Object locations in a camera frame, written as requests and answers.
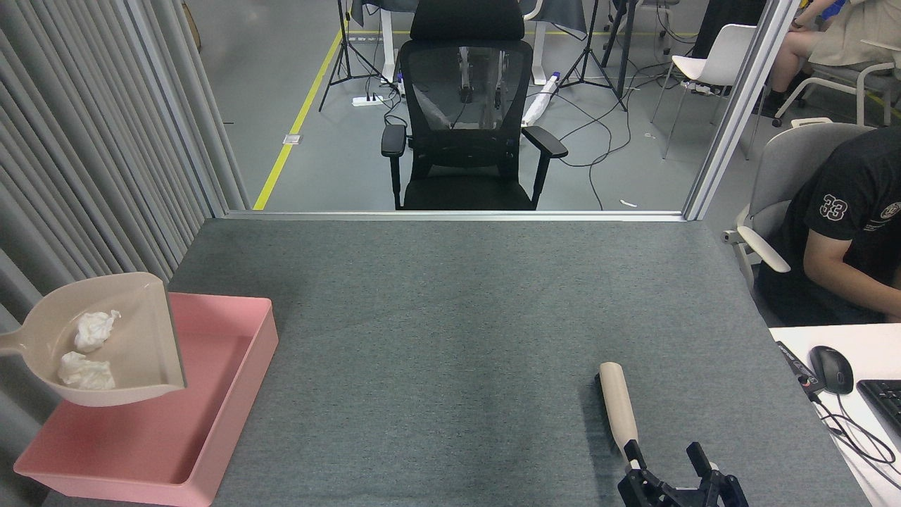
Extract black thin cable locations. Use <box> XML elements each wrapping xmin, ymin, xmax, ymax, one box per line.
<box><xmin>809</xmin><ymin>391</ymin><xmax>899</xmax><ymax>467</ymax></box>

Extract pink plastic bin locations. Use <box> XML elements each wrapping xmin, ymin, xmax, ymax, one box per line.
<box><xmin>13</xmin><ymin>292</ymin><xmax>279</xmax><ymax>507</ymax></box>

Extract black slim device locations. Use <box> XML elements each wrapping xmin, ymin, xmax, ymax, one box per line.
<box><xmin>774</xmin><ymin>341</ymin><xmax>826</xmax><ymax>395</ymax></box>

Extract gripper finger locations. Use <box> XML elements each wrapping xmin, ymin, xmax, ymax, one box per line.
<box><xmin>618</xmin><ymin>440</ymin><xmax>680</xmax><ymax>507</ymax></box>
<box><xmin>686</xmin><ymin>442</ymin><xmax>749</xmax><ymax>507</ymax></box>

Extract black keyboard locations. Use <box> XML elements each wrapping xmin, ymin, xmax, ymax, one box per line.
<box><xmin>856</xmin><ymin>380</ymin><xmax>901</xmax><ymax>439</ymax></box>

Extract black tripod stand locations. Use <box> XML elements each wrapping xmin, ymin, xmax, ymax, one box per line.
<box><xmin>556</xmin><ymin>0</ymin><xmax>629</xmax><ymax>112</ymax></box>
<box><xmin>318</xmin><ymin>0</ymin><xmax>386</xmax><ymax>112</ymax></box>

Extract person in beige clothes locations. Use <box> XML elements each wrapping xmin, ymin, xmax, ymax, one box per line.
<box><xmin>757</xmin><ymin>0</ymin><xmax>901</xmax><ymax>118</ymax></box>

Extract silver frame rail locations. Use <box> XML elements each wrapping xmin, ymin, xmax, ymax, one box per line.
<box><xmin>224</xmin><ymin>208</ymin><xmax>687</xmax><ymax>223</ymax></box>

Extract white plastic chair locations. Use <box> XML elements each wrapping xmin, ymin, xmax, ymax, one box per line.
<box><xmin>651</xmin><ymin>24</ymin><xmax>757</xmax><ymax>160</ymax></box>

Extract grey padded chair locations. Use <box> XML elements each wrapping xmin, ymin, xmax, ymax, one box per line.
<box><xmin>722</xmin><ymin>118</ymin><xmax>874</xmax><ymax>311</ymax></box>

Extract white desk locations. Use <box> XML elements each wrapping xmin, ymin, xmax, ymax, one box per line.
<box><xmin>769</xmin><ymin>324</ymin><xmax>901</xmax><ymax>507</ymax></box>

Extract grey pleated curtain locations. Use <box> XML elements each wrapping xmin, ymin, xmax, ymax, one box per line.
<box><xmin>0</xmin><ymin>0</ymin><xmax>226</xmax><ymax>507</ymax></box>

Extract white paper ball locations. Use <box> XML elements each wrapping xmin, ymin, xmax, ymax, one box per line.
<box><xmin>58</xmin><ymin>352</ymin><xmax>115</xmax><ymax>391</ymax></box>
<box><xmin>74</xmin><ymin>310</ymin><xmax>121</xmax><ymax>353</ymax></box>

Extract slanted silver frame post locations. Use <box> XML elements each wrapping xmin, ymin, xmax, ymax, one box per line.
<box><xmin>683</xmin><ymin>0</ymin><xmax>803</xmax><ymax>221</ymax></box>

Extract person in black shirt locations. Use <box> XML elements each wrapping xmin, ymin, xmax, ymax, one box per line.
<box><xmin>757</xmin><ymin>125</ymin><xmax>901</xmax><ymax>326</ymax></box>

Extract black mesh office chair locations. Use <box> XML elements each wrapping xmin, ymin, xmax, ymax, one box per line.
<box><xmin>381</xmin><ymin>0</ymin><xmax>568</xmax><ymax>211</ymax></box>

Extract grey chair white armrests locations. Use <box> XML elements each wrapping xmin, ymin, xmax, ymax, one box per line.
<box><xmin>772</xmin><ymin>39</ymin><xmax>901</xmax><ymax>127</ymax></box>

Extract beige hand brush black bristles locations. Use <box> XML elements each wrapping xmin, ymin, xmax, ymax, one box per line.
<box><xmin>595</xmin><ymin>362</ymin><xmax>645</xmax><ymax>471</ymax></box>

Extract beige plastic dustpan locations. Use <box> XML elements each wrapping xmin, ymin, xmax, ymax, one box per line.
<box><xmin>0</xmin><ymin>273</ymin><xmax>187</xmax><ymax>408</ymax></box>

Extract black computer mouse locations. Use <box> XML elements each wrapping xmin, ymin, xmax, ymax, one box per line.
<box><xmin>808</xmin><ymin>346</ymin><xmax>855</xmax><ymax>395</ymax></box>

